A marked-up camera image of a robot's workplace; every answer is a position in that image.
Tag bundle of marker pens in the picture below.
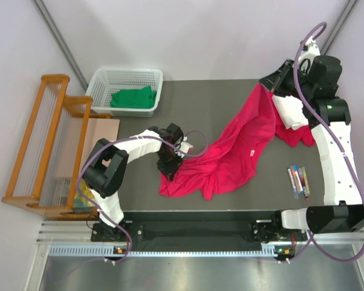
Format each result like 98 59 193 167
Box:
287 165 310 201

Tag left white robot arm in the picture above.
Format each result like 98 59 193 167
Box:
83 123 192 241

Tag pink t shirt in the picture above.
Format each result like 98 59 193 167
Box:
271 99 315 147
159 84 275 201

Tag folded white t shirt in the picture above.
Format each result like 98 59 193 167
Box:
272 95 308 130

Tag white plastic laundry basket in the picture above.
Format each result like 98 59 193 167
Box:
86 68 163 118

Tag grey slotted cable duct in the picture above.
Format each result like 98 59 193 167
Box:
49 244 291 258

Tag wooden rack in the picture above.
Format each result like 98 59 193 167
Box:
1 74 111 221

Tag brown cardboard sheet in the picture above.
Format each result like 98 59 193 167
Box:
55 118 120 178

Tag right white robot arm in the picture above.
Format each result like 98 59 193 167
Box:
259 55 364 240

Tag yellow printed booklet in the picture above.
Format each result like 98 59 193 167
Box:
73 179 95 213

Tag folded pink t shirt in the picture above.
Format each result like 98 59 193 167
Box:
271 99 315 147

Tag green t shirt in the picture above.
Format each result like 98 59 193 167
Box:
110 86 157 109

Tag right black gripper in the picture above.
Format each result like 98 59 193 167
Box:
258 59 315 102

